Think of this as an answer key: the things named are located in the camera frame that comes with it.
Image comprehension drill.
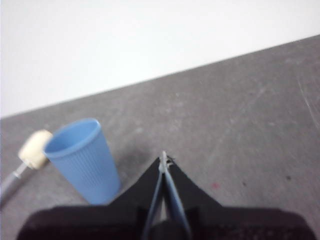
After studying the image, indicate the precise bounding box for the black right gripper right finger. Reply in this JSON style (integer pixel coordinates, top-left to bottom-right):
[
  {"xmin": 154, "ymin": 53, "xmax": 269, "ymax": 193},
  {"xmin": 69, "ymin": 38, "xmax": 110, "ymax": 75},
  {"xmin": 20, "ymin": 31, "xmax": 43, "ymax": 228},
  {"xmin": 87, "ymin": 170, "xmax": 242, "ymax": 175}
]
[{"xmin": 163, "ymin": 151, "xmax": 315, "ymax": 240}]

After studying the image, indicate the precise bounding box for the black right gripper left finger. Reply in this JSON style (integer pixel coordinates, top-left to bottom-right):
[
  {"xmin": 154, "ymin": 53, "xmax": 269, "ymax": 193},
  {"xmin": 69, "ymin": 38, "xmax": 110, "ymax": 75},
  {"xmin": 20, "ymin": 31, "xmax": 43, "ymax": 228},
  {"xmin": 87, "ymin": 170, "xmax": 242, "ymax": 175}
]
[{"xmin": 17, "ymin": 156, "xmax": 164, "ymax": 240}]

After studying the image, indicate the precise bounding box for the blue ribbed plastic cup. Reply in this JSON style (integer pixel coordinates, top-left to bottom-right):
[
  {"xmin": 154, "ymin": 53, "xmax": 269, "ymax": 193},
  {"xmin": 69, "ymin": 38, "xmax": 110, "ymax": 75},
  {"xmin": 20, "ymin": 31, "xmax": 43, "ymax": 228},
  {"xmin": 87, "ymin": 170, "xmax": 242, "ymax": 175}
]
[{"xmin": 43, "ymin": 118, "xmax": 123, "ymax": 205}]

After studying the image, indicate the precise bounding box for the grey-handled cream sponge cup brush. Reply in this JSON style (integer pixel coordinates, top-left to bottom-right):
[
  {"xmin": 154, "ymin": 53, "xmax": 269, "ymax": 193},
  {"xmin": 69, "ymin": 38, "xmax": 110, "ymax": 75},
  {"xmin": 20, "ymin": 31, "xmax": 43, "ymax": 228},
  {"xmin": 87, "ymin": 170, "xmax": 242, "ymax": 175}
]
[{"xmin": 0, "ymin": 129, "xmax": 54, "ymax": 208}]

